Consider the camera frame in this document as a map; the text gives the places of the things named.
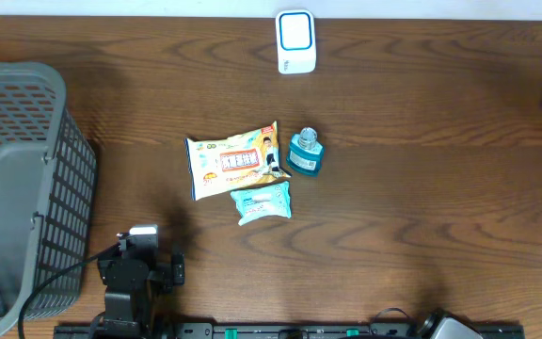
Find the black mounting rail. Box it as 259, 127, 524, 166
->
53, 322, 526, 339

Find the grey plastic mesh basket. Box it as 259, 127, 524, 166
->
0, 62, 97, 336

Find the white barcode scanner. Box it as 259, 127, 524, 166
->
275, 9, 317, 74

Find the small teal wipes pack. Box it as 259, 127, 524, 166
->
231, 181, 292, 226

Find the teal mouthwash bottle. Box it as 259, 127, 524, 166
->
286, 127, 325, 176

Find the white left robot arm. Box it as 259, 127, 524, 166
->
88, 236, 185, 338

